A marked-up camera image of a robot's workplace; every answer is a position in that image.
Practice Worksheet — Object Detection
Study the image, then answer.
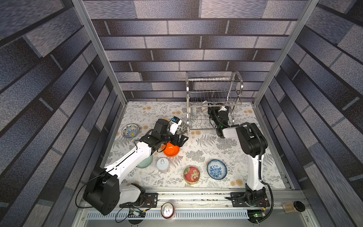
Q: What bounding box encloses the pale green ceramic bowl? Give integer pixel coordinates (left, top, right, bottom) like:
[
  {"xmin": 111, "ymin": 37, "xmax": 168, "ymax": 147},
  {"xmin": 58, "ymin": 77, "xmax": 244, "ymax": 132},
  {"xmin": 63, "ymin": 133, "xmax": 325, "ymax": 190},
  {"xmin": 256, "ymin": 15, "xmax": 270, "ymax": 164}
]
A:
[{"xmin": 137, "ymin": 156, "xmax": 153, "ymax": 168}]

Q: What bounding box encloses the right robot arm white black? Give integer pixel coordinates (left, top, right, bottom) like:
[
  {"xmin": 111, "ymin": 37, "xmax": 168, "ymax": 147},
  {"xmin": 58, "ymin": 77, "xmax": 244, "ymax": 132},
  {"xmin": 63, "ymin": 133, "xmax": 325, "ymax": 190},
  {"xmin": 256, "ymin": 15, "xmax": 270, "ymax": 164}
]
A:
[{"xmin": 208, "ymin": 106, "xmax": 270, "ymax": 204}]

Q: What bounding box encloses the dark glass patterned bowl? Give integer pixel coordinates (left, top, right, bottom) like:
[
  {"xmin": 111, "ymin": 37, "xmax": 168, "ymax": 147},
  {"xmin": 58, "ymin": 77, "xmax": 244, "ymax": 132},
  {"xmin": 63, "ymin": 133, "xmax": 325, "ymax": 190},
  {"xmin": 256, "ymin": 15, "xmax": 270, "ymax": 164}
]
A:
[{"xmin": 191, "ymin": 106, "xmax": 198, "ymax": 117}]

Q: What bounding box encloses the blue yellow patterned plate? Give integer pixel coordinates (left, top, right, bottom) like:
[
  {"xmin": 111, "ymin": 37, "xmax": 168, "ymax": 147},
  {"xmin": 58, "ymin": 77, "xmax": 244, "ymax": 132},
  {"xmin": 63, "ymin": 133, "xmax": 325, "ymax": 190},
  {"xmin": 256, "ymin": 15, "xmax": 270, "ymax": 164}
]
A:
[{"xmin": 122, "ymin": 124, "xmax": 140, "ymax": 139}]

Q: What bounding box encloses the stainless steel dish rack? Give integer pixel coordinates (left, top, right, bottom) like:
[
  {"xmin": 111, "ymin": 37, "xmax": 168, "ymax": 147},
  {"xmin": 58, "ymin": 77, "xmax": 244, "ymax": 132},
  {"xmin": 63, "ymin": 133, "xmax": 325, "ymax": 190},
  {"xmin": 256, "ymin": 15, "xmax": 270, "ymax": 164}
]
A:
[{"xmin": 186, "ymin": 72, "xmax": 244, "ymax": 131}]

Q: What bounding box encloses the orange plastic bowl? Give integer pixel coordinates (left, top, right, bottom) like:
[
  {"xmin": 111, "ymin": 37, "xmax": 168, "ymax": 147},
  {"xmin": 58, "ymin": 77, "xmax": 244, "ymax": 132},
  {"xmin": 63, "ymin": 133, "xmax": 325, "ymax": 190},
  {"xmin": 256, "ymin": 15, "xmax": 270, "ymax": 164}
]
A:
[{"xmin": 162, "ymin": 143, "xmax": 180, "ymax": 158}]

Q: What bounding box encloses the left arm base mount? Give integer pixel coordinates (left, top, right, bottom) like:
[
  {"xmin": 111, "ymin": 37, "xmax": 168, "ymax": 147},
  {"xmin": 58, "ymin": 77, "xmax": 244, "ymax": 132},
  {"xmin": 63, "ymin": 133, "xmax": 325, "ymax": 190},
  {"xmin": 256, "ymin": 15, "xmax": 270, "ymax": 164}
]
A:
[{"xmin": 119, "ymin": 193, "xmax": 159, "ymax": 209}]

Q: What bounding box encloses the white brown dotted bowl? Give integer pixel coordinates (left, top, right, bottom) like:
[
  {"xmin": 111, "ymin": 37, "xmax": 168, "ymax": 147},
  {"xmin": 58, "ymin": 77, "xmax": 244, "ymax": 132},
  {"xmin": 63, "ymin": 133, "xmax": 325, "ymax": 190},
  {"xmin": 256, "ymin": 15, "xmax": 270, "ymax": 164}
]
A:
[{"xmin": 200, "ymin": 107, "xmax": 208, "ymax": 113}]

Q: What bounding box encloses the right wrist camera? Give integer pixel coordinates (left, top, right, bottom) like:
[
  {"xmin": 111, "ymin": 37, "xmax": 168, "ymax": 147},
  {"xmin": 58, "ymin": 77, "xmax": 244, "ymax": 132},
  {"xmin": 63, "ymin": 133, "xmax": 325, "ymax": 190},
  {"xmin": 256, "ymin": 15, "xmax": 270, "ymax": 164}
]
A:
[{"xmin": 219, "ymin": 106, "xmax": 228, "ymax": 112}]

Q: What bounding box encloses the blue white floral bowl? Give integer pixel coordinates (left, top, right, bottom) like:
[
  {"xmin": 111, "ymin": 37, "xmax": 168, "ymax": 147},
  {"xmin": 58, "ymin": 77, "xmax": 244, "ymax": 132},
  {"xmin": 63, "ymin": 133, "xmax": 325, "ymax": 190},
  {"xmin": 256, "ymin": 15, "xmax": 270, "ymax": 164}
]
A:
[{"xmin": 207, "ymin": 159, "xmax": 227, "ymax": 180}]

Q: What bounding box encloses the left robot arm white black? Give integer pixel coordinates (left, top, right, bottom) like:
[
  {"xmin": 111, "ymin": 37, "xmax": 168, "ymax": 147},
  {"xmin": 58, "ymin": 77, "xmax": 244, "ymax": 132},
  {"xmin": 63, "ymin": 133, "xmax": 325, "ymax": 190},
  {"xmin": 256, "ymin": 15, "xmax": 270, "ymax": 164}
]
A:
[{"xmin": 82, "ymin": 117, "xmax": 188, "ymax": 215}]

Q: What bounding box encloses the black white leaf bowl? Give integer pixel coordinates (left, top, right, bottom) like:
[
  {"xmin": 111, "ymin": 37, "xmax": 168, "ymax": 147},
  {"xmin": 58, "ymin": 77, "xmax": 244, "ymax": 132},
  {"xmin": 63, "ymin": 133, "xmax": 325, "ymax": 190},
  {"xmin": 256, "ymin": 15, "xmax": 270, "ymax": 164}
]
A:
[{"xmin": 176, "ymin": 122, "xmax": 188, "ymax": 135}]

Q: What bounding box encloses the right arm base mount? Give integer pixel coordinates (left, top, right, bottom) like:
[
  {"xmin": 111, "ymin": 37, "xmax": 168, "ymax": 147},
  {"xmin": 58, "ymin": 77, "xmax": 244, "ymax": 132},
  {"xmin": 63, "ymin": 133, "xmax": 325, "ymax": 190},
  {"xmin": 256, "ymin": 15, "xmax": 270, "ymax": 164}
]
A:
[{"xmin": 229, "ymin": 192, "xmax": 270, "ymax": 208}]

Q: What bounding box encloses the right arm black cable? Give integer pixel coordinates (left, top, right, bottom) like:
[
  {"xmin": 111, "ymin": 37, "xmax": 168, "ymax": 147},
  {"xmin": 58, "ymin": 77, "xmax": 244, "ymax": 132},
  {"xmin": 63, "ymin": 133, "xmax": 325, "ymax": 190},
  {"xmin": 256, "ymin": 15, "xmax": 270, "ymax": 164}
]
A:
[{"xmin": 208, "ymin": 109, "xmax": 274, "ymax": 223}]

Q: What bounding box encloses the red floral bowl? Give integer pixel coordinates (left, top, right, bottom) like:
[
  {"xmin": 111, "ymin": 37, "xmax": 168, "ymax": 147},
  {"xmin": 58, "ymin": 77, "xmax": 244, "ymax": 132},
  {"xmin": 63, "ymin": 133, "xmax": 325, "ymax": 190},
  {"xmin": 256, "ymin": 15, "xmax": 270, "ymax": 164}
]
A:
[{"xmin": 183, "ymin": 166, "xmax": 200, "ymax": 184}]

